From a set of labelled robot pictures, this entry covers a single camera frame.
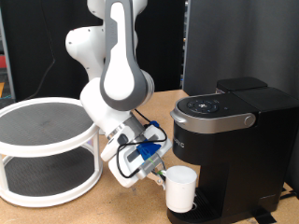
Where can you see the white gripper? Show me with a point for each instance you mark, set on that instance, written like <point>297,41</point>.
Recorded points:
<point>130,174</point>

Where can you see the black Keurig coffee machine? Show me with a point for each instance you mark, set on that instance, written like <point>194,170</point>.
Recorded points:
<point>249,149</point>

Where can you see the black tape strip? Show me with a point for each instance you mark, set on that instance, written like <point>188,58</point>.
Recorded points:
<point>264,217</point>

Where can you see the clear water reservoir black lid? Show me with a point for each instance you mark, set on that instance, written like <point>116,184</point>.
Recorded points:
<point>241,83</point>

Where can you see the white two-tier turntable shelf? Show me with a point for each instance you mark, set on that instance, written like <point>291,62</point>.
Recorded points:
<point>37,130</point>

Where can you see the wrist camera blue mount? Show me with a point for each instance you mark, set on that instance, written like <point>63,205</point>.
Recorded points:
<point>149,155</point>

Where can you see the grey metal frame post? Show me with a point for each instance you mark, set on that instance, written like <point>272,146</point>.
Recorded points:
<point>7,59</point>

